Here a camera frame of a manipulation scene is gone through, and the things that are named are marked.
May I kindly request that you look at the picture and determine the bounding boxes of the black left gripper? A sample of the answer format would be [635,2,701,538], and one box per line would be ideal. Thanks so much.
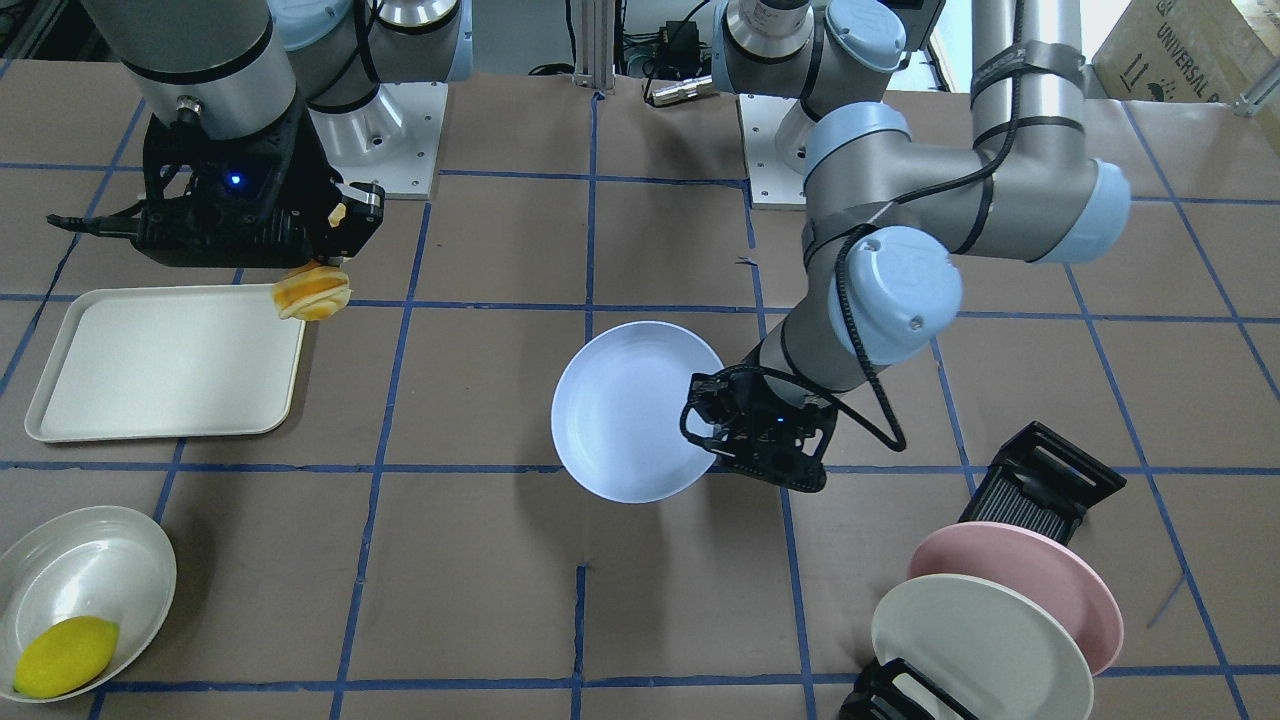
[678,365,838,493]

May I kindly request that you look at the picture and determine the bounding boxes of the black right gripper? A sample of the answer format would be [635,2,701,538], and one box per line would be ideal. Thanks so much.
[46,100,387,269]

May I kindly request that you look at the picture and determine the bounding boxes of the blue plate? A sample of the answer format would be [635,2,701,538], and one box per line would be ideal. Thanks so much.
[550,322,724,503]

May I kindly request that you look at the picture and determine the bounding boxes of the orange striped bread roll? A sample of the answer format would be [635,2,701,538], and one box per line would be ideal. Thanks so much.
[270,261,351,322]

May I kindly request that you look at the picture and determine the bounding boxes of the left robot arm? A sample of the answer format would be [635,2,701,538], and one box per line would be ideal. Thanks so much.
[678,1,1132,492]

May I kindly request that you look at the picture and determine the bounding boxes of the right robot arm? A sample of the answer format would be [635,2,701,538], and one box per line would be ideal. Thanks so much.
[47,1,474,269]

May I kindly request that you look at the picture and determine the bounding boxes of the cream plate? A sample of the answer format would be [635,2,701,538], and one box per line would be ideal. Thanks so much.
[870,573,1094,719]

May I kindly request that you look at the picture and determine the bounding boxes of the pink plate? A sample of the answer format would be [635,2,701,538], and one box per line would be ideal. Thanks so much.
[908,521,1126,676]

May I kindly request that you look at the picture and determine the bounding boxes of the white rectangular tray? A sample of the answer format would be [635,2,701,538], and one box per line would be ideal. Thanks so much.
[24,284,306,445]

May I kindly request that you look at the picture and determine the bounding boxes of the silver cylindrical connector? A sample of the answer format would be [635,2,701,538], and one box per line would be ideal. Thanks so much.
[645,76,721,108]

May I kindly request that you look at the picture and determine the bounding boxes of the black dish rack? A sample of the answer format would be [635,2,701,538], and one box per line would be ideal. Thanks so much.
[838,421,1126,719]

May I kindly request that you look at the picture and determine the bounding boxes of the black power adapter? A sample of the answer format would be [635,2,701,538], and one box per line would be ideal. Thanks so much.
[657,20,701,65]

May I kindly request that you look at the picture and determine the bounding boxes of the white shallow bowl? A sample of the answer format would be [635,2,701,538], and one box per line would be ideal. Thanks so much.
[3,506,177,705]

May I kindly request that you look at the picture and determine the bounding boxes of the yellow lemon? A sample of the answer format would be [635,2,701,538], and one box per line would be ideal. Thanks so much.
[12,616,120,700]

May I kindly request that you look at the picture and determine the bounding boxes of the cardboard box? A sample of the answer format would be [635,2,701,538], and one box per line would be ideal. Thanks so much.
[1092,1,1279,102]

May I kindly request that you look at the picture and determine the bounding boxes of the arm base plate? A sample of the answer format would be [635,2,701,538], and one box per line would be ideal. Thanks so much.
[310,82,451,200]
[739,94,815,211]

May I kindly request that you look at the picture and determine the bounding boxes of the aluminium frame post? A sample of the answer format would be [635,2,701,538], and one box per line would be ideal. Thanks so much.
[570,1,620,95]

